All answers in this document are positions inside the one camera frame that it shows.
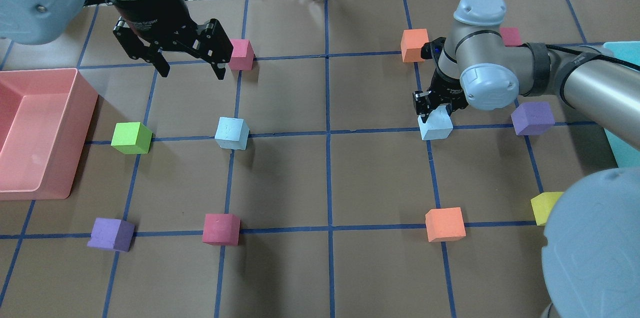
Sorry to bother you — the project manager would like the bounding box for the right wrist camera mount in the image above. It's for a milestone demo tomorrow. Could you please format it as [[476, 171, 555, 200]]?
[[420, 37, 446, 63]]

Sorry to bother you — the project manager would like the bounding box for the teal tray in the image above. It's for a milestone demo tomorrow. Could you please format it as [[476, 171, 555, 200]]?
[[603, 41, 640, 168]]

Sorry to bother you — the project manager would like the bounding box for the pink block far right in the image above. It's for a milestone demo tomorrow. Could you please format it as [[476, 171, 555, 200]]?
[[499, 27, 523, 47]]

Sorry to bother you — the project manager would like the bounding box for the orange block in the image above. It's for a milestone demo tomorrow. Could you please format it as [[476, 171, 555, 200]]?
[[425, 207, 467, 243], [400, 27, 430, 63]]

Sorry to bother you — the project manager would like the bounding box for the orange block near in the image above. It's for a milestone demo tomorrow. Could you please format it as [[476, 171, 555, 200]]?
[[425, 207, 467, 243]]

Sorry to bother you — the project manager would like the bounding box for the orange block far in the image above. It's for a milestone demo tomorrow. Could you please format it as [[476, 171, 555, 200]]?
[[400, 27, 430, 63]]

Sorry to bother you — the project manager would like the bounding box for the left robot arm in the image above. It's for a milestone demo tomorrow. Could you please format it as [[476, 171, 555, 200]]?
[[0, 0, 233, 80]]

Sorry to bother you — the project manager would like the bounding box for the green block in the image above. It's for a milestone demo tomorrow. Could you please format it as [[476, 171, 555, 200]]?
[[110, 122, 153, 155]]

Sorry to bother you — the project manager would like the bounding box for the yellow block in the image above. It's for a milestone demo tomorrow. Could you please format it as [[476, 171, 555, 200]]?
[[530, 192, 564, 226]]

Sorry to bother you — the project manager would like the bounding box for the purple block near pink tray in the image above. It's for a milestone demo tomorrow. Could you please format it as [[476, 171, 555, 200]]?
[[87, 217, 135, 252]]

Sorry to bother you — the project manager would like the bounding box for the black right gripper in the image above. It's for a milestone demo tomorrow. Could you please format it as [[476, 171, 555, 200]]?
[[413, 68, 469, 124]]

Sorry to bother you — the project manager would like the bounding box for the light blue block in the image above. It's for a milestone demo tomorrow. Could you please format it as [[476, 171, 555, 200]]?
[[214, 116, 250, 150], [417, 105, 453, 141]]

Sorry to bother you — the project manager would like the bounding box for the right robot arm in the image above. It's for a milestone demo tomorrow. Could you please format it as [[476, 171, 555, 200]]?
[[401, 0, 639, 318]]

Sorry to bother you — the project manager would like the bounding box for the pink block near left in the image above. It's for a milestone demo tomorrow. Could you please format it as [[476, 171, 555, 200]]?
[[201, 214, 242, 247]]

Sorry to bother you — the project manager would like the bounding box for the pink tray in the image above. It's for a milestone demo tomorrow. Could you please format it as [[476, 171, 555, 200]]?
[[0, 68, 98, 201]]

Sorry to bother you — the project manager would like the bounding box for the pink block far left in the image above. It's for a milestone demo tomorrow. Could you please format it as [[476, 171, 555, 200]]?
[[228, 39, 255, 70]]

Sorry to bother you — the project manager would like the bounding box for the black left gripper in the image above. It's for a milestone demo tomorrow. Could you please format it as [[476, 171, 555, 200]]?
[[112, 0, 233, 80]]

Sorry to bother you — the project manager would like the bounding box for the purple block near teal tray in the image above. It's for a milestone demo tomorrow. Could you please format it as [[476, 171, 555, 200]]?
[[510, 101, 556, 136]]

